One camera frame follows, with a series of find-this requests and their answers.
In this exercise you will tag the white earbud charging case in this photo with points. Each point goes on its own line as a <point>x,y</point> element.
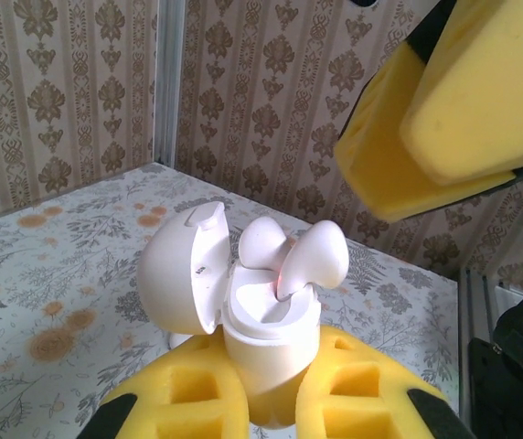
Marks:
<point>261,361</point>

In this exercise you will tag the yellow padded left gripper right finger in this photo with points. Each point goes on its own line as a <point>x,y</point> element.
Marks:
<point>357,402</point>

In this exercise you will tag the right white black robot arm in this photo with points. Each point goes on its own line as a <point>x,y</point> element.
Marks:
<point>513,379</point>

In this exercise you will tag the aluminium corner post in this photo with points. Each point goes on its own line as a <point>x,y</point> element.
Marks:
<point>170,82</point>

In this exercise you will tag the aluminium table side rail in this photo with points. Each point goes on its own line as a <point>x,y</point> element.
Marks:
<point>478,311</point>

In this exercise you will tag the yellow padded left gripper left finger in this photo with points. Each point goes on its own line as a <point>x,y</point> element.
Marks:
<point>188,402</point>

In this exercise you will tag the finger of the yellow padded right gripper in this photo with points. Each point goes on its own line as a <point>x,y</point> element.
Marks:
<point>371,151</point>
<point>485,100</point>

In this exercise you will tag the floral patterned table cover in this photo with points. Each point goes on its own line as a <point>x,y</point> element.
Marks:
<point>60,274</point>

